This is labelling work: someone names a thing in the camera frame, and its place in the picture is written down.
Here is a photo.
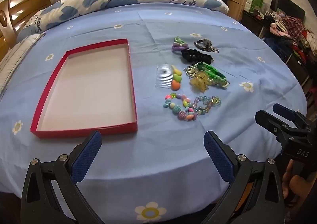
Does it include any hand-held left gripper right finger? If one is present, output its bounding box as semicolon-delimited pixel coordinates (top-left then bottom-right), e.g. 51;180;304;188
200;130;285;224

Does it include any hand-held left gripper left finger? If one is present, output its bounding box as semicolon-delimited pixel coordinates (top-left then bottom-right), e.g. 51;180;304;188
20;130;104;224

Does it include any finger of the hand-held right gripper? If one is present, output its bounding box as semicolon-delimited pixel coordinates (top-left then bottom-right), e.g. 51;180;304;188
255;109;298;145
272;103;310;128

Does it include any colourful bead bracelet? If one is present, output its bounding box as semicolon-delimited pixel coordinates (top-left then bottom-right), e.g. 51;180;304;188
163;93;197;121

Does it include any light green hair tie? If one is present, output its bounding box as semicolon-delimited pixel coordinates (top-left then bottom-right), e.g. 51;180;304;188
205;69;228;86

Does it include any red shallow cardboard box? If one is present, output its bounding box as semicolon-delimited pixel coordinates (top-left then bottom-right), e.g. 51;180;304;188
30;39;138;138

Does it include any yellow hair claw clip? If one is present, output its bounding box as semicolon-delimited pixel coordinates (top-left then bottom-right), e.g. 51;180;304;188
189;70;211;93

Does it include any dark green hair tie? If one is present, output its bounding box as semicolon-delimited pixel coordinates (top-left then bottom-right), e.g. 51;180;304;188
197;62;226;79

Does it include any fruit shaped hair clip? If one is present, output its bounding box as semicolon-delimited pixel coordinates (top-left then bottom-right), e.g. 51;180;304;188
171;65;182;91

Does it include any person's right hand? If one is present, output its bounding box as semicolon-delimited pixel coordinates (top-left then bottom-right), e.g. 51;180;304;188
282;160;317;205

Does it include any pile of clothes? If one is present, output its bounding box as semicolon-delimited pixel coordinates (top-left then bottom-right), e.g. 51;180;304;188
264;14;317;66

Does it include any silver filigree hair ornament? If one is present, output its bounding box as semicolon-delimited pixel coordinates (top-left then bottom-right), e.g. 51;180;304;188
184;65;199;77

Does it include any dark cabinet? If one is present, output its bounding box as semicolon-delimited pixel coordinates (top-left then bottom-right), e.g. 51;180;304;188
241;11;310;86

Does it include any black scrunchie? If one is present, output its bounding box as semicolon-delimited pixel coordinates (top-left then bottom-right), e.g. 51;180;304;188
181;49;215;64

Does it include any clear plastic hair comb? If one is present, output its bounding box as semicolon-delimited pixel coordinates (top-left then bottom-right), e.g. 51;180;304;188
156;64;169;88

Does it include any black screen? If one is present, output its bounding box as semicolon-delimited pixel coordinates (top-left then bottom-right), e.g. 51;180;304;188
270;0;306;20

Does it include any green bag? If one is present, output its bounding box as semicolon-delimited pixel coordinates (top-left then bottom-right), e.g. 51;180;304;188
249;0;264;14

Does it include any white striped pillow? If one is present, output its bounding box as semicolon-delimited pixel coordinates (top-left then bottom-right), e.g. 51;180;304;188
0;33;46;96

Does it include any wooden headboard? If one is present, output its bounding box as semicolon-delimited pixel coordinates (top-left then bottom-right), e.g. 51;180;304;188
0;0;51;62

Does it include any pastel plastic chain bracelet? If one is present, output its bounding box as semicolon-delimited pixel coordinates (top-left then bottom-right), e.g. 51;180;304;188
192;95;222;115

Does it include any purple and green hair tie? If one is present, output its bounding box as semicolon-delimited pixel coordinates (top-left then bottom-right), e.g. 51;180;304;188
172;37;189;53

